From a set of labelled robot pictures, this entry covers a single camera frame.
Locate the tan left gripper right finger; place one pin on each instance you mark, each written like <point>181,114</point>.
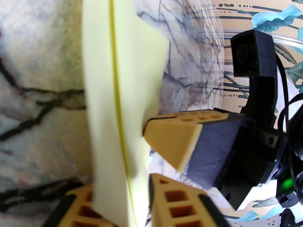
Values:
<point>158,202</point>

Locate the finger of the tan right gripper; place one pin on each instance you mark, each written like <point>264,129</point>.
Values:
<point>172,143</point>
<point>189,116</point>

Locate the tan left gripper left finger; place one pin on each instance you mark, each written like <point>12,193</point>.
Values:
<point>71,204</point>

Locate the pale yellow paper sheet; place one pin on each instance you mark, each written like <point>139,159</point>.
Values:
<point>101,79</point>

